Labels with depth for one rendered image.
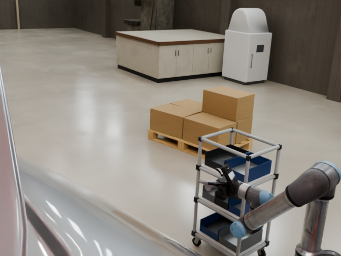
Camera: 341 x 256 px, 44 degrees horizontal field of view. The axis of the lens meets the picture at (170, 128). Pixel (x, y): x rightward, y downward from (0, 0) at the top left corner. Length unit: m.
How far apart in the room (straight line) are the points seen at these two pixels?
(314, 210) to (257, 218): 0.23
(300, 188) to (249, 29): 8.07
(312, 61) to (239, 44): 1.62
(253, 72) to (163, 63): 2.06
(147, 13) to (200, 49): 2.85
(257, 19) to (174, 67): 2.12
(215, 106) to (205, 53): 4.49
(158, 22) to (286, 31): 3.81
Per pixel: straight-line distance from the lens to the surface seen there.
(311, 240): 1.93
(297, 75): 9.94
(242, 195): 2.01
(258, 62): 9.84
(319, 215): 1.87
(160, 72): 9.39
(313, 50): 9.65
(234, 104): 5.49
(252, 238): 3.56
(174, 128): 5.70
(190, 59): 9.83
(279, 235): 4.08
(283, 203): 1.76
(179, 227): 4.01
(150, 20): 12.19
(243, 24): 9.73
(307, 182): 1.71
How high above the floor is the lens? 2.13
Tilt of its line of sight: 19 degrees down
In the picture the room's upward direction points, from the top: 3 degrees clockwise
